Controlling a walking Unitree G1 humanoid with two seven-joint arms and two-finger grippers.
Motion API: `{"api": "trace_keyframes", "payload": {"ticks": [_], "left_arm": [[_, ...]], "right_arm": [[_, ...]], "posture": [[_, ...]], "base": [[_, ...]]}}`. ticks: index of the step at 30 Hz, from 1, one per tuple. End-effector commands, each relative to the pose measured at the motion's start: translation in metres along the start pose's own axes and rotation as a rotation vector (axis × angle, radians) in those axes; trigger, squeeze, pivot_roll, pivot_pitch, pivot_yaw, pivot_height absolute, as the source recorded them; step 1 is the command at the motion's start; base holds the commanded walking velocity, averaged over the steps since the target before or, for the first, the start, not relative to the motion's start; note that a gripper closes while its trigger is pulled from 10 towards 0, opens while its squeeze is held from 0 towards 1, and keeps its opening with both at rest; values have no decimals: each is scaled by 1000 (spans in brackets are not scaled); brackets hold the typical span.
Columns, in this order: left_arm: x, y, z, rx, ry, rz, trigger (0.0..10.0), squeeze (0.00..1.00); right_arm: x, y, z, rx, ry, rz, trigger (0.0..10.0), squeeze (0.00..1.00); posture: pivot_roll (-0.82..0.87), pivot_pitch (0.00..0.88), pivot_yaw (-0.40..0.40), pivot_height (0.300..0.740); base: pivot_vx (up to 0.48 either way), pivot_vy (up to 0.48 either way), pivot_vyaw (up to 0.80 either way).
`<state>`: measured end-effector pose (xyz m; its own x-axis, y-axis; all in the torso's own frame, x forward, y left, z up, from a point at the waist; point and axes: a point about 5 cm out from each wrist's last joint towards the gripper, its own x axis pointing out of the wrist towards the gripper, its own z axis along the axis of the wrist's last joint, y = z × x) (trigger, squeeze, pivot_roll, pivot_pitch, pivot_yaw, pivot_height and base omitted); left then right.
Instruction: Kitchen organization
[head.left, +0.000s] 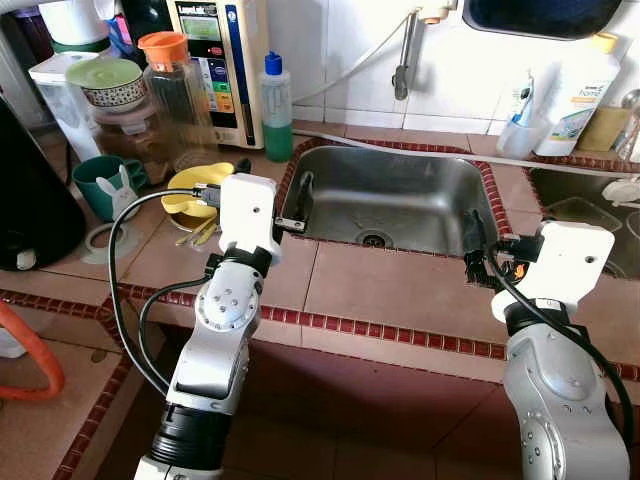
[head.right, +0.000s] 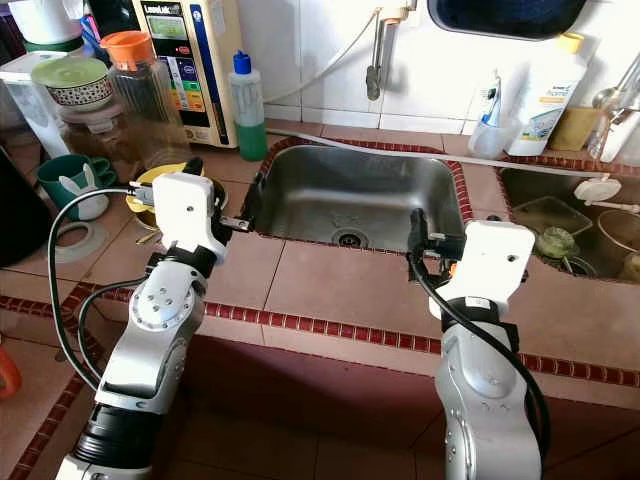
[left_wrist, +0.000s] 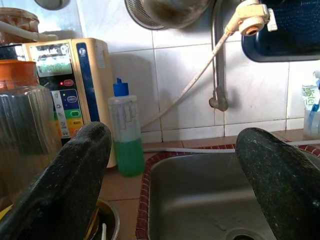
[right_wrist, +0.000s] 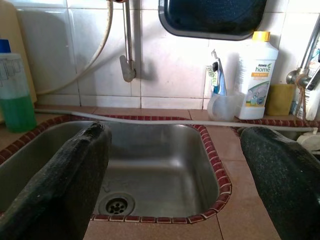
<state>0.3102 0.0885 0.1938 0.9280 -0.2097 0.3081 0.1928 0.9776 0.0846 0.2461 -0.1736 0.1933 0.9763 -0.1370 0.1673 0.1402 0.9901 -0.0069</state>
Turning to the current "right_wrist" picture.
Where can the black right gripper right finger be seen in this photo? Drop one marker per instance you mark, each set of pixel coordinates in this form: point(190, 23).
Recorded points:
point(287, 187)

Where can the blue white toothpaste tube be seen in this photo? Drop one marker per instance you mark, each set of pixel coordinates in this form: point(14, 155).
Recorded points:
point(221, 82)

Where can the green liquid bottle blue cap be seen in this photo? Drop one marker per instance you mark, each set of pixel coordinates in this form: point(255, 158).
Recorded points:
point(15, 112)

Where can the sink drain strainer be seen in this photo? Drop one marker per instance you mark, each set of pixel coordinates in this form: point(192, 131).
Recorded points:
point(116, 205)

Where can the chrome tap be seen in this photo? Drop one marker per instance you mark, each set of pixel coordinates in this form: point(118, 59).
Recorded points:
point(307, 57)

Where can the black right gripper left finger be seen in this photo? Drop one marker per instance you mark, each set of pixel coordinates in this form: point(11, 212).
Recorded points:
point(62, 187)

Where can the white plastic fitting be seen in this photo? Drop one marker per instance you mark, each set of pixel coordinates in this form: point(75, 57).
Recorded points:
point(308, 141)

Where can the dark blue plastic tray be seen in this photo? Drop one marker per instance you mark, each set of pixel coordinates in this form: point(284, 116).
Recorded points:
point(212, 17)

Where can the yellow sponge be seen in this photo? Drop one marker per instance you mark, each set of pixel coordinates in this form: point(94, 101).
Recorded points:
point(280, 100)

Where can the clear plastic cup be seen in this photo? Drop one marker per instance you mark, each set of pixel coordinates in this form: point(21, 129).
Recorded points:
point(222, 107)

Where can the grey counter pipe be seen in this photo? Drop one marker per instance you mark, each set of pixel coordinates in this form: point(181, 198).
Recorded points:
point(150, 122)

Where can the white detergent bottle yellow cap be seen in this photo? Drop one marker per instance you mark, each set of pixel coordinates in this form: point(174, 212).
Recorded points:
point(260, 62)

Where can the green white tube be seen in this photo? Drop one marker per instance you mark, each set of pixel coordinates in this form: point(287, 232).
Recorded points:
point(211, 77)

